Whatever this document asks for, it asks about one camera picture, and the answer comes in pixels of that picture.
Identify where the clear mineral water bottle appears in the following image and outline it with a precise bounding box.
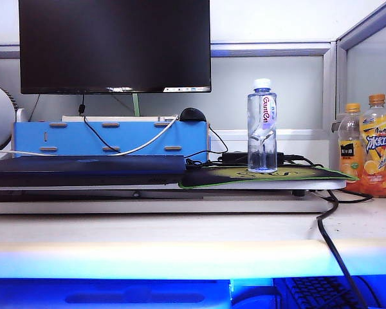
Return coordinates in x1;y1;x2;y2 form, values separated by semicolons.
246;78;279;173

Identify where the black laptop power adapter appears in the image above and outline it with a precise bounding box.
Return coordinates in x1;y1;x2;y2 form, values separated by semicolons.
221;151;286;165

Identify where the dark blue closed laptop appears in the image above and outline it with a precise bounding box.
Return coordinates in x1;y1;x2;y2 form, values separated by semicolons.
0;154;188;187

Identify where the small orange juice bottle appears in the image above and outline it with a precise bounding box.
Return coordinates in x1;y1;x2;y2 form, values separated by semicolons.
337;102;365;193

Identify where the large iced tea bottle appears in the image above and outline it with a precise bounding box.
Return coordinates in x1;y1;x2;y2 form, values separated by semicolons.
359;93;386;198

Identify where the black green-edged mouse pad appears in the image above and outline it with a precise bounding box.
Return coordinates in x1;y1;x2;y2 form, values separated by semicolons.
178;164;360;189

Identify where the black computer mouse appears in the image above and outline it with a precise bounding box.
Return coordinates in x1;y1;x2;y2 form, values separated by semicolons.
179;107;208;122

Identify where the white desk riser platform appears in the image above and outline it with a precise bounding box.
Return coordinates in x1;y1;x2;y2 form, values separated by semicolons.
0;178;347;215

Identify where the blue wooden monitor riser box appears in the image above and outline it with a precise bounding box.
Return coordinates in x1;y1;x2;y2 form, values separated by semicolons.
13;120;210;162

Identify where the black computer monitor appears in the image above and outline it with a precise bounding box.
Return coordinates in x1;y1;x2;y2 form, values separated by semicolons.
18;0;212;95

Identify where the blue keyboard tray panel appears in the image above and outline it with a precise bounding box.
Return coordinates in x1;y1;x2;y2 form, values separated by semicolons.
0;278;231;309

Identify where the black keyboard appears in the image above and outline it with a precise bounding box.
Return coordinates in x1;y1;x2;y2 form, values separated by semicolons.
284;276;367;309

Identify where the white round desk fan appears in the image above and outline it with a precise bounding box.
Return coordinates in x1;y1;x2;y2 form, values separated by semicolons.
0;82;17;162

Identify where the thin black adapter cable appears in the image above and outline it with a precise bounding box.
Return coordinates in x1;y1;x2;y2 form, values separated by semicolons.
185;124;229;167

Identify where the white cable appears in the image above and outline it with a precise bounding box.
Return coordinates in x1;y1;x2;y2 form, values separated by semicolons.
0;115;179;157

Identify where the thin black monitor cable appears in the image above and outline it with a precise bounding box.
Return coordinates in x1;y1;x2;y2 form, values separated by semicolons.
78;93;122;155

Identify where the thick black cable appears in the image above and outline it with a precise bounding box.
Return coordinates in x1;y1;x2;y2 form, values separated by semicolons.
317;189;369;309

